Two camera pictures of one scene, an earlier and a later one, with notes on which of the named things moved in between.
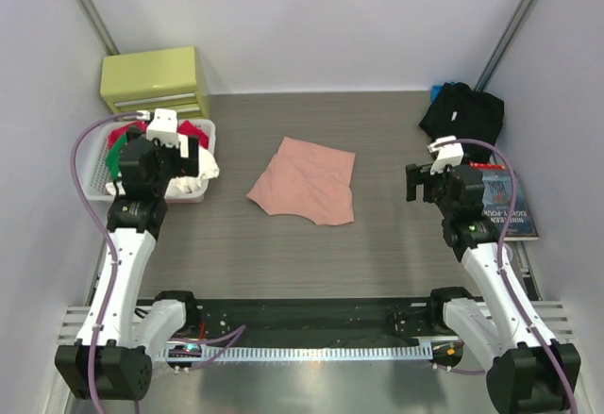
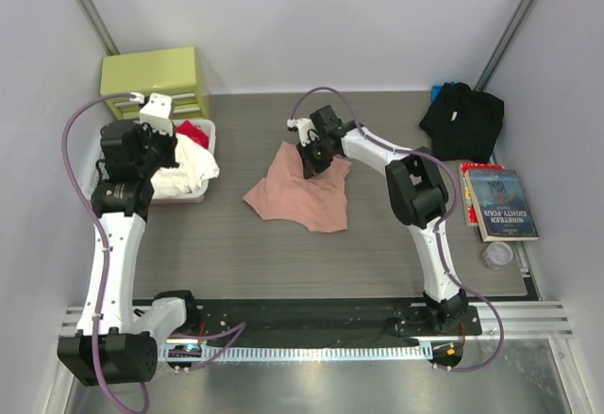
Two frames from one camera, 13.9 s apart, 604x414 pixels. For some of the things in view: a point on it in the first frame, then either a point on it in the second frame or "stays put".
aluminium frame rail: [561, 315] stays put
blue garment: [435, 91] stays put
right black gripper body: [435, 185] to [318, 158]
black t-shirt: [460, 111] stays put
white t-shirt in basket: [208, 170] stays put
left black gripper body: [173, 166] to [159, 150]
